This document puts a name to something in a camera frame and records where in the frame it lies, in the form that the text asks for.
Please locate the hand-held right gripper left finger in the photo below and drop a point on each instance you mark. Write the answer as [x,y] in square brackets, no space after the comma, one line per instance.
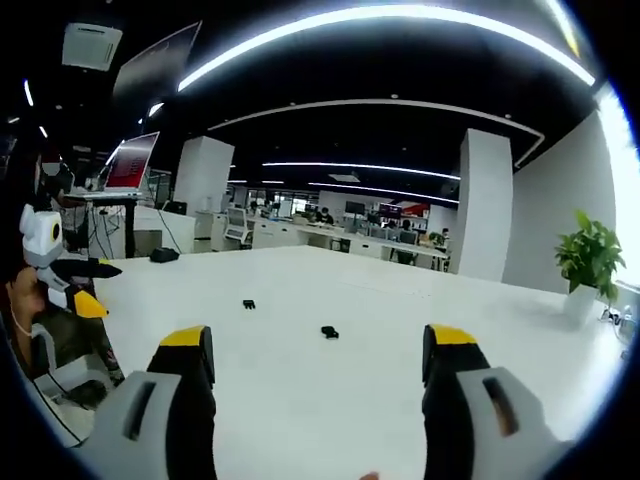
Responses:
[150,400]

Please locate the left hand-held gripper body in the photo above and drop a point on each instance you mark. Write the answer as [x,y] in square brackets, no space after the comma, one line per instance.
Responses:
[42,237]

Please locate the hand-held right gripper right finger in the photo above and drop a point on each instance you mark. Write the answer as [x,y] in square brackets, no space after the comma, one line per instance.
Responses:
[465,395]

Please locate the black plastic buckle pronged part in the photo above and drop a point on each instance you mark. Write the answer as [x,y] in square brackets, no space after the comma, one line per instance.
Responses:
[249,304]

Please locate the black plastic buckle socket part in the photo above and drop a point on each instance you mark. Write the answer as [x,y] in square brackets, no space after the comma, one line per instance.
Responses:
[330,332]

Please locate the person's left hand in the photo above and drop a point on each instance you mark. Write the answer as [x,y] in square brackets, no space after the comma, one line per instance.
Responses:
[27,300]

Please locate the person's right hand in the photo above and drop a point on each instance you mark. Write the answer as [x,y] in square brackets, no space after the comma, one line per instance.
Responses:
[370,476]

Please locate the person's patterned clothing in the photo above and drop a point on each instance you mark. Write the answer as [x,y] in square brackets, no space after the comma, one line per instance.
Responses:
[85,340]

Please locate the grey white chair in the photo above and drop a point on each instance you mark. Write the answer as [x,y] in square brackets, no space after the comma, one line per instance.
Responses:
[60,370]

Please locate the black box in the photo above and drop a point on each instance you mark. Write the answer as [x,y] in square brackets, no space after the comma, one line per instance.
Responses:
[164,255]

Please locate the white standing desk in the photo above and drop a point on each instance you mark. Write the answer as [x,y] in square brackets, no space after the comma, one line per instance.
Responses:
[125,200]

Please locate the open laptop with red screen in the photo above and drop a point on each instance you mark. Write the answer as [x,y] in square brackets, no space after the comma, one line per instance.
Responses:
[129,165]

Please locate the white office chair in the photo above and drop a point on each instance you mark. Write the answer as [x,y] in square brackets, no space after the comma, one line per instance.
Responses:
[237,225]

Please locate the potted green plant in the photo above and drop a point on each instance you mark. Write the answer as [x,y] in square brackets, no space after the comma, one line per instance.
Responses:
[587,260]

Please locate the ceiling air conditioner unit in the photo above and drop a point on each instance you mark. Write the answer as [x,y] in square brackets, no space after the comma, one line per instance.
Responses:
[92,45]

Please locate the dark hanging ceiling panel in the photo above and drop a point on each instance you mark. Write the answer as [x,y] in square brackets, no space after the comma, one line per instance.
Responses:
[155,60]

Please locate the long white office counter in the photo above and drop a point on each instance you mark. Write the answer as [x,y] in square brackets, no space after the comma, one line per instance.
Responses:
[320,235]

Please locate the black computer monitor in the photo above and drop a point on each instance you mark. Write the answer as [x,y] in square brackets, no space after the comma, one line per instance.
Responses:
[354,206]

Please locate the long curved ceiling light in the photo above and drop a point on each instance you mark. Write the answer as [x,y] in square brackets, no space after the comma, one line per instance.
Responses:
[380,25]

